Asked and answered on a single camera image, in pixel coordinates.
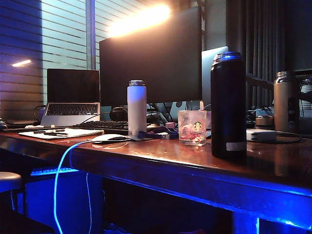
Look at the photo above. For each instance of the black thermos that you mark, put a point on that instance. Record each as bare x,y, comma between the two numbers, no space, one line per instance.
228,104

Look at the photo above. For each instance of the white thermos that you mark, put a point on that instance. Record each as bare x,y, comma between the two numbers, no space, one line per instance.
136,109

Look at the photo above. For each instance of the glass cup with logo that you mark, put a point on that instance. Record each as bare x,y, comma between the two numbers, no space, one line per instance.
192,129

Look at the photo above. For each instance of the gold thermos lid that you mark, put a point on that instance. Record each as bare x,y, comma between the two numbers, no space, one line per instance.
264,122

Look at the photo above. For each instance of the champagne gold thermos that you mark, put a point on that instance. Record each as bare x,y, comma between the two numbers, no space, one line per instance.
281,104

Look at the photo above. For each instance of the black computer mouse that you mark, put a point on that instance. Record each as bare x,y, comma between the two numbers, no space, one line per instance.
153,127

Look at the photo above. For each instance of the small pink box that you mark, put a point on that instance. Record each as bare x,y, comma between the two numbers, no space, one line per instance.
170,125

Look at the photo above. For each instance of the silver monitor stand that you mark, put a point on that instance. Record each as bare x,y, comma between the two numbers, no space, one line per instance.
175,112

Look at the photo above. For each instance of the black headphones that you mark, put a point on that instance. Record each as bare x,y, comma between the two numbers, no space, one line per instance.
118,113

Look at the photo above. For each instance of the large black monitor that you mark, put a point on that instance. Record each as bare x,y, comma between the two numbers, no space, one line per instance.
151,68

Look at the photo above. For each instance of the white flat mouse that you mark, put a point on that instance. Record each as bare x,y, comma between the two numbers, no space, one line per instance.
109,138

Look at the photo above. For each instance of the black keyboard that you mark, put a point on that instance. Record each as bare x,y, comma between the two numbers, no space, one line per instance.
102,124

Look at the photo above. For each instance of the printed booklet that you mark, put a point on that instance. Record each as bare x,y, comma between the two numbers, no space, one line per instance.
208,134

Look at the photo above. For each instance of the silver display back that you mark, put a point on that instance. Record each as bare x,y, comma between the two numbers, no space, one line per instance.
207,73

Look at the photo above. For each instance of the white notepad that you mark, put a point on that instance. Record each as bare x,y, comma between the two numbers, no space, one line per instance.
80,132

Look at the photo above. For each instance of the silver laptop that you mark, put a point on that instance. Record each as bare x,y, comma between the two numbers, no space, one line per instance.
73,85

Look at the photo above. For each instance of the black pen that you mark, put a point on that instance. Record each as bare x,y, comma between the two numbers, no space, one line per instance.
56,134
48,131

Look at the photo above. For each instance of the white power adapter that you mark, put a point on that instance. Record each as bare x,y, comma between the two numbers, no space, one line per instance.
260,135

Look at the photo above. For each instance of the grey metal bar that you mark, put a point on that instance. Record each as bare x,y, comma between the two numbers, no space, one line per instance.
260,81

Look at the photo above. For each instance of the backlit keyboard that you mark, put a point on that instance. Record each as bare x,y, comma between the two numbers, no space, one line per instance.
53,170

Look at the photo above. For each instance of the dark handheld device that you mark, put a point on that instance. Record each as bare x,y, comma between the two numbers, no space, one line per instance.
3,125

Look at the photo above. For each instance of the round stool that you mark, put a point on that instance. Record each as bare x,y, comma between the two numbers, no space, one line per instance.
9,180

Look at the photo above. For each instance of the metal window post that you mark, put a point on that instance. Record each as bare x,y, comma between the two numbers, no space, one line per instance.
90,34

